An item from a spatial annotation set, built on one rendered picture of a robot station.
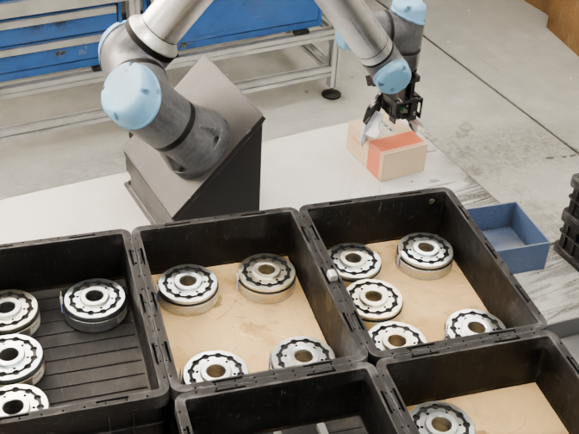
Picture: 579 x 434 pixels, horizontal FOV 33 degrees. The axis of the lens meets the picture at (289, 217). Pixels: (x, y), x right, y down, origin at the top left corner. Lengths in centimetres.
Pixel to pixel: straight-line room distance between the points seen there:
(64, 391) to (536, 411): 73
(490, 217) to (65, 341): 96
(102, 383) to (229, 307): 26
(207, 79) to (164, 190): 26
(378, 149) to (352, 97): 180
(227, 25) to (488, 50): 139
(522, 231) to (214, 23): 183
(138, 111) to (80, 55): 170
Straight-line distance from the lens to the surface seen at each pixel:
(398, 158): 222
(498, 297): 168
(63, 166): 356
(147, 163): 205
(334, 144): 235
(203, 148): 188
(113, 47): 193
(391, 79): 195
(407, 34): 209
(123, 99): 181
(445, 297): 173
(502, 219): 213
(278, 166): 226
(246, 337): 161
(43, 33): 341
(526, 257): 201
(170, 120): 183
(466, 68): 435
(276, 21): 372
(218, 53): 365
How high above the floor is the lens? 194
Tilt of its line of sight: 36 degrees down
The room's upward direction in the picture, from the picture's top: 3 degrees clockwise
